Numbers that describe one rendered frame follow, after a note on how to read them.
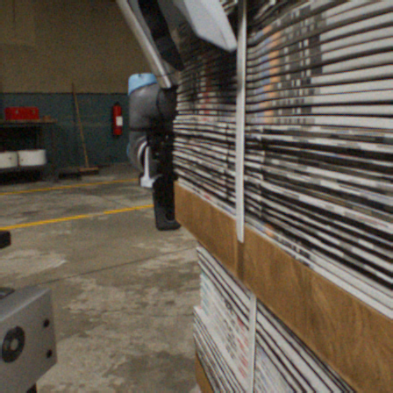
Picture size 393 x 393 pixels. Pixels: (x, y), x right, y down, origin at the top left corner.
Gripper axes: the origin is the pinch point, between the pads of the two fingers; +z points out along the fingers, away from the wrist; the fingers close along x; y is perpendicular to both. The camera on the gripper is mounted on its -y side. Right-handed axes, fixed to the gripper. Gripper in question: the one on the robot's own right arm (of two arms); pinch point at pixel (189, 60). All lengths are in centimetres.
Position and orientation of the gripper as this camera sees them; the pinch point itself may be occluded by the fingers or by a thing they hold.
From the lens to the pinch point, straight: 29.9
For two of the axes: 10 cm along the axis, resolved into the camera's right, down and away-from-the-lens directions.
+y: 8.4, -5.3, 1.4
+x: -2.8, -1.9, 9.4
